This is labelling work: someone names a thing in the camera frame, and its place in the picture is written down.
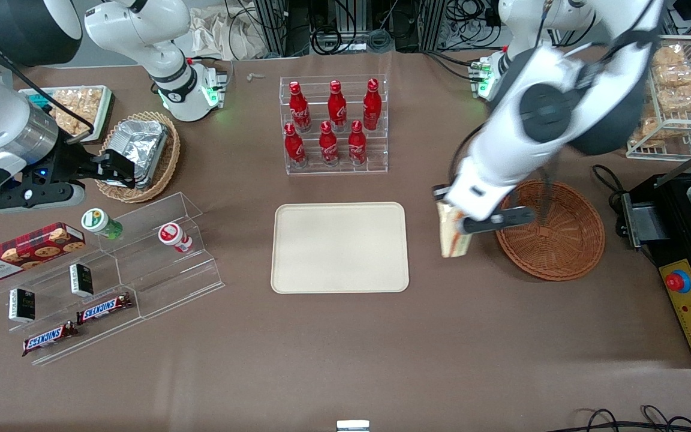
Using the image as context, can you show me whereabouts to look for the clear acrylic bottle rack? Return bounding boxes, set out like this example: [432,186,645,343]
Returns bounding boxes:
[280,74,389,176]

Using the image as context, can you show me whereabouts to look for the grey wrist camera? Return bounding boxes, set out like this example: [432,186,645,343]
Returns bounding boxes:
[0,180,86,215]
[461,206,536,236]

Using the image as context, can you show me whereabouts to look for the white wire rack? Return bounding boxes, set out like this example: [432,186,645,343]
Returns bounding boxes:
[625,35,691,161]

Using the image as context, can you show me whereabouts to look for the red tartan cookie box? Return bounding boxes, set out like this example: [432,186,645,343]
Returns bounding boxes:
[0,222,86,284]

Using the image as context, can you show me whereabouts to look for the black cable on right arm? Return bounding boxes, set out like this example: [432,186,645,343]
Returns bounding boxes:
[0,9,95,145]

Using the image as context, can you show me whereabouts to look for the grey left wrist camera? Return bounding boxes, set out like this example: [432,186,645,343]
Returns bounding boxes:
[461,206,536,236]

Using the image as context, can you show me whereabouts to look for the black cable by machine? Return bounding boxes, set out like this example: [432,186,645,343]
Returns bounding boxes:
[591,164,625,202]

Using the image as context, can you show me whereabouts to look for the small black box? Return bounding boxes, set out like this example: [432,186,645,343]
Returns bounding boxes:
[70,263,95,298]
[8,288,37,323]

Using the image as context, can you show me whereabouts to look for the green capped small bottle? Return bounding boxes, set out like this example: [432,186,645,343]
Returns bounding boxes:
[81,208,124,241]

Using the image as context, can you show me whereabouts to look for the red capped small bottle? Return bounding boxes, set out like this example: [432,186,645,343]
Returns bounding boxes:
[158,223,194,254]

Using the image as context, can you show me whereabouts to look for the aluminium frame post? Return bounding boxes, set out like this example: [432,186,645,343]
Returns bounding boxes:
[419,0,449,52]
[253,0,298,58]

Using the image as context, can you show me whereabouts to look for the aluminium foil container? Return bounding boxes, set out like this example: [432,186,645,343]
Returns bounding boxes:
[109,119,170,190]

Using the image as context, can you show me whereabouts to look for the coiled black cables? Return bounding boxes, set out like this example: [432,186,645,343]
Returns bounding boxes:
[308,18,395,56]

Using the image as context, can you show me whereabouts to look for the packaged cookies in tray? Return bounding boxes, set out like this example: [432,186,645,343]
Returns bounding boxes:
[46,88,103,136]

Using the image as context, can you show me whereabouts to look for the beige plastic tray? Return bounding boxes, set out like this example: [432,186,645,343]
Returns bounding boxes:
[271,202,410,295]

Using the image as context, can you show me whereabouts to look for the red cola bottle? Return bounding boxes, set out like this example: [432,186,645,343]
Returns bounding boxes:
[348,119,368,166]
[328,79,348,132]
[289,81,312,133]
[319,121,340,167]
[284,122,307,169]
[363,78,382,131]

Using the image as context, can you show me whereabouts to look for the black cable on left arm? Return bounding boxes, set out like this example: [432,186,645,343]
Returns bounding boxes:
[450,0,664,232]

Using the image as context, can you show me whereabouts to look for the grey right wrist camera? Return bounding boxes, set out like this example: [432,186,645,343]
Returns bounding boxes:
[0,180,86,215]

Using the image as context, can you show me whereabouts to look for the crumpled beige paper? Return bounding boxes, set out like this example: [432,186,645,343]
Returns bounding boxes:
[188,7,269,61]

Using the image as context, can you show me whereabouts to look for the black cables on floor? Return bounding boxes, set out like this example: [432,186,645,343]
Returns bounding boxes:
[552,405,691,432]

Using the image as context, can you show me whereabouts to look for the bagged fried snack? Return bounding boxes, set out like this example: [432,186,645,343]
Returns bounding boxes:
[659,86,691,113]
[651,44,687,68]
[656,64,691,89]
[638,116,663,145]

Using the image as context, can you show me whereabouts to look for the grey snack tray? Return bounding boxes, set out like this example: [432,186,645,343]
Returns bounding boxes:
[19,85,116,145]

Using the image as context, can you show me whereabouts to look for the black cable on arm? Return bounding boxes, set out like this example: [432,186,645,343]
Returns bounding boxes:
[450,0,664,232]
[0,9,95,145]

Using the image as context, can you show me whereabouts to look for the triangle sandwich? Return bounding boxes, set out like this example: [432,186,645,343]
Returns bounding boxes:
[438,200,474,259]

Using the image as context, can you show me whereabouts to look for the clear acrylic stepped shelf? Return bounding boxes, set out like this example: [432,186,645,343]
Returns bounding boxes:
[0,192,226,367]

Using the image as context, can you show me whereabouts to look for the wicker basket with foil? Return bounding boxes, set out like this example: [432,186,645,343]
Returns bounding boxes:
[95,111,181,203]

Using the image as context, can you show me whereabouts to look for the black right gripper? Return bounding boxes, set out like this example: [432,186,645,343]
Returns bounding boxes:
[41,142,137,188]

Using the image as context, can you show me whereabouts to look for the black machine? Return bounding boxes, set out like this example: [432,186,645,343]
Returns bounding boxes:
[620,170,691,271]

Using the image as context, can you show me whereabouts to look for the brown round wicker basket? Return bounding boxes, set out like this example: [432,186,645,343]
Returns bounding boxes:
[494,180,606,281]

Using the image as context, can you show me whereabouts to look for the snickers chocolate bar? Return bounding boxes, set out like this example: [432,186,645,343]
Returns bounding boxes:
[76,293,134,325]
[22,321,80,358]

